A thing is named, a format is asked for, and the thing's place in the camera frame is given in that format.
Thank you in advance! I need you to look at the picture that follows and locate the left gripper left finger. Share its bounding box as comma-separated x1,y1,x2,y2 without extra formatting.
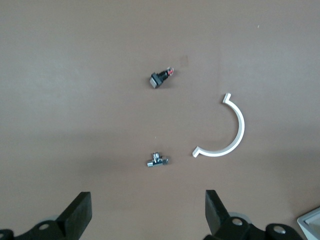
0,191,93,240

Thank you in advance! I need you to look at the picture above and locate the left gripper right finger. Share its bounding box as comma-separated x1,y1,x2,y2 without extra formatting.
204,189,301,240

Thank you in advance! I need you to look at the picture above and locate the white drawer cabinet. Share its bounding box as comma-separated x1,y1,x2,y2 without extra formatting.
296,206,320,240

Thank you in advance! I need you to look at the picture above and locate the metal tee fitting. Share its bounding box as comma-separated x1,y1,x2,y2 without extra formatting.
146,151,170,168

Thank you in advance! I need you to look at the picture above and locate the white half ring bracket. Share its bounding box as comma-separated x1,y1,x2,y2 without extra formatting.
191,92,246,159

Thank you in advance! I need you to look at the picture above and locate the small black square switch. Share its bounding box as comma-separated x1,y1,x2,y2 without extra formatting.
149,66,175,89

